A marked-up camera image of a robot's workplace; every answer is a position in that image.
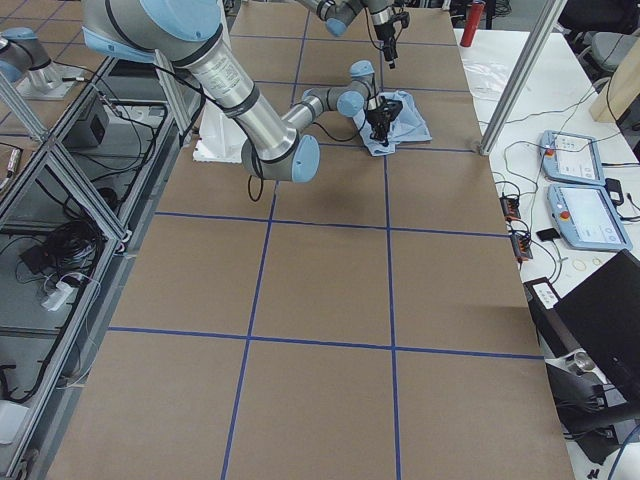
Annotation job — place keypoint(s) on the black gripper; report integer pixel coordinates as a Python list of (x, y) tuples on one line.
[(385, 33), (376, 118)]

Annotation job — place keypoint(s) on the light blue button shirt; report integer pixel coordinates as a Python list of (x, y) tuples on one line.
[(409, 126)]

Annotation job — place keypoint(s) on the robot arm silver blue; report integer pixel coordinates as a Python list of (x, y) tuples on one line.
[(190, 35), (338, 15)]

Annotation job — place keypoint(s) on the red bottle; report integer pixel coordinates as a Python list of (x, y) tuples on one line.
[(472, 23)]

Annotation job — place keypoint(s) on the clear plastic bag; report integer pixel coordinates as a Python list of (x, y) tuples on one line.
[(486, 80)]

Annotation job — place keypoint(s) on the orange circuit board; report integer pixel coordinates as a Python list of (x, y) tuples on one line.
[(521, 245), (510, 208)]

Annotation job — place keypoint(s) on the far blue teach pendant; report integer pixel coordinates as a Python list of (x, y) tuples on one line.
[(571, 158)]

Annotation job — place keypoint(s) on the blue teach pendant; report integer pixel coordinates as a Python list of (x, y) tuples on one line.
[(586, 218), (571, 158)]

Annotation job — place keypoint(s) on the brown paper table cover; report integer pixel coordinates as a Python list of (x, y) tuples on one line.
[(369, 324)]

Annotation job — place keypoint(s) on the near blue teach pendant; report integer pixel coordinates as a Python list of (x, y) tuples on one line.
[(586, 218)]

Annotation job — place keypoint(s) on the black laptop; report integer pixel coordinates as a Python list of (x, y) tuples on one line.
[(602, 314)]

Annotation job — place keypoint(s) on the white power strip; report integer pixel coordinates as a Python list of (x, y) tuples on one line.
[(58, 296)]

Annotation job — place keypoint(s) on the aluminium frame post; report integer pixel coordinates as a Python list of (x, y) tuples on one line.
[(525, 63)]

